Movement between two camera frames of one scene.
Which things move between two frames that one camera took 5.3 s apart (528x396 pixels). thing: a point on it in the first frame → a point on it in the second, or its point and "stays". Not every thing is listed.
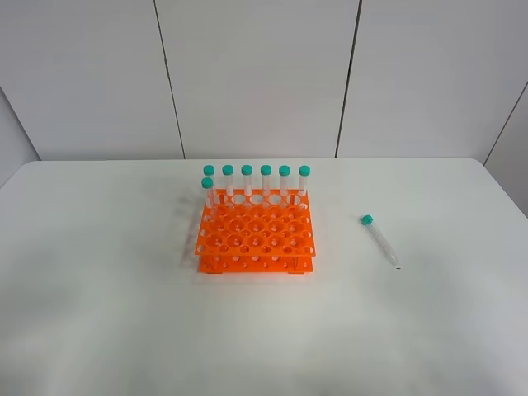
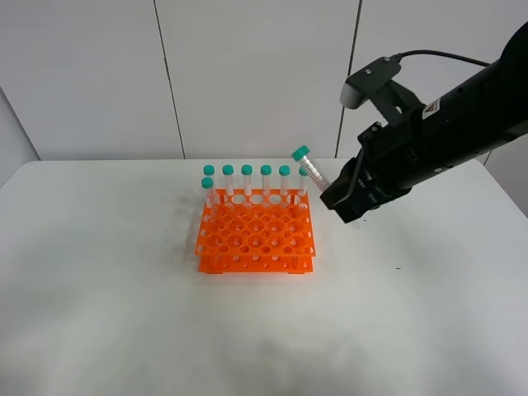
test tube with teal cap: [367, 220] → [299, 155]
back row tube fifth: [284, 172] stays
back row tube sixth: [304, 171] stays
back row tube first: [209, 171] stays
